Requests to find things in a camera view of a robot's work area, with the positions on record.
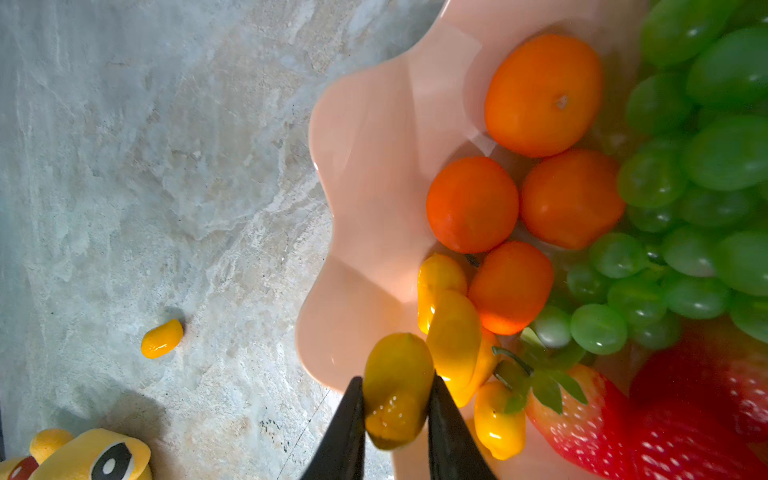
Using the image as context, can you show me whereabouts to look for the orange fake tangerine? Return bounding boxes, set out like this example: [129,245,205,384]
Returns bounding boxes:
[426,156,519,254]
[468,241,554,336]
[484,34,603,158]
[520,149,626,250]

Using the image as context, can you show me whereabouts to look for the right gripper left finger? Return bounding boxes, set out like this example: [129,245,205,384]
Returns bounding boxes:
[300,376,366,480]

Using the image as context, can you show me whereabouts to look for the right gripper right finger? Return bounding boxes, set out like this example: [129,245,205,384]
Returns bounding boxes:
[428,375,497,480]

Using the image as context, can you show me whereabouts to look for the pink scalloped fruit bowl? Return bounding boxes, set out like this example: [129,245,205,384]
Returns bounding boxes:
[297,1,659,479]

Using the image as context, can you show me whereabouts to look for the red fake strawberry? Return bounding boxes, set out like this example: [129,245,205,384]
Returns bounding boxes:
[627,342,767,479]

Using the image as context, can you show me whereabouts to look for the pale fake strawberry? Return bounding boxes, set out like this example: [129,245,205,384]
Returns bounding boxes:
[526,364,635,479]

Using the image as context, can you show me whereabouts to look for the green fake grape bunch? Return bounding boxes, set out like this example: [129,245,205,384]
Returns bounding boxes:
[491,0,768,415]

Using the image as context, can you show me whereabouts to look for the yellow fake kumquat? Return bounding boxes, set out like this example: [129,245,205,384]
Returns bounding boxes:
[417,253,468,334]
[426,290,482,389]
[363,333,435,451]
[474,381,526,461]
[445,328,501,409]
[140,319,184,359]

